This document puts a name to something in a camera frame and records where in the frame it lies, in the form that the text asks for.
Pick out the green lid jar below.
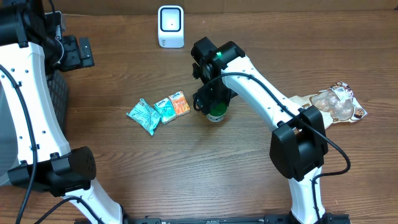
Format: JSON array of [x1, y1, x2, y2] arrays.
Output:
[[206, 103, 228, 123]]

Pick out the orange tissue pack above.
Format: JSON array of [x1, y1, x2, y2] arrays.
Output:
[[169, 91, 190, 117]]

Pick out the teal tissue pack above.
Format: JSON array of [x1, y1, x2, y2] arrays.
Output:
[[154, 98, 177, 124]]

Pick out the mint green wipes pack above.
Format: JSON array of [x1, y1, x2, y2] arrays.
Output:
[[126, 98, 161, 136]]

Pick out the brown snack bag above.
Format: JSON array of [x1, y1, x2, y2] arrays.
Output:
[[290, 82, 367, 129]]

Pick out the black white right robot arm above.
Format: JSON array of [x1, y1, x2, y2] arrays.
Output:
[[191, 37, 351, 223]]

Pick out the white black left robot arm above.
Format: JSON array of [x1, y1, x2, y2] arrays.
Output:
[[1, 1, 126, 223]]

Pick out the white barcode scanner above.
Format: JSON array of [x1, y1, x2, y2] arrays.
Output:
[[157, 5, 184, 49]]

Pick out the grey plastic basket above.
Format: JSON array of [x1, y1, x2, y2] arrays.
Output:
[[1, 72, 69, 186]]

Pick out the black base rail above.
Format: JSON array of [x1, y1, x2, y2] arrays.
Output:
[[122, 213, 351, 224]]

